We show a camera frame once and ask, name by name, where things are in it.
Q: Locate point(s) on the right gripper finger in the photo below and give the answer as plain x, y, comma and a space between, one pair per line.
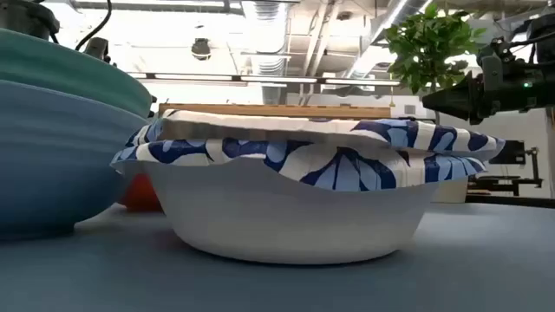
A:
459, 99

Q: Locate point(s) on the teal plastic bowl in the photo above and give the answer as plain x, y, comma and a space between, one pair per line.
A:
65, 73

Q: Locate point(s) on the blue plastic bowl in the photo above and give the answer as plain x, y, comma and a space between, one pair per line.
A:
52, 164

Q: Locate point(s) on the orange plastic bowl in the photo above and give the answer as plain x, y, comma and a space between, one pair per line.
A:
141, 195

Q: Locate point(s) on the blue floral paper bowl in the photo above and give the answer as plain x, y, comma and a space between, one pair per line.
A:
282, 216
260, 125

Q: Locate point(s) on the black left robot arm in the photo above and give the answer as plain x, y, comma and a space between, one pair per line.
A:
26, 17

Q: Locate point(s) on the wooden slatted shelf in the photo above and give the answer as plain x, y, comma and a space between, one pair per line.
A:
277, 110

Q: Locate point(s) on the potted leafy green tree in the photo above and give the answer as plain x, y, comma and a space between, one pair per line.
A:
425, 47

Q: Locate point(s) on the black monitor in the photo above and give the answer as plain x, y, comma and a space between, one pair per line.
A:
513, 152

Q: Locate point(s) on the black desk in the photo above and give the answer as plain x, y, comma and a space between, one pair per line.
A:
503, 184

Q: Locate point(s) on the round hanging ceiling speaker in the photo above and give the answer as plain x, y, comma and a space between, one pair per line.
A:
201, 48

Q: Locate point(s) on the black table frame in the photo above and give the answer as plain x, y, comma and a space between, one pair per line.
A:
511, 201

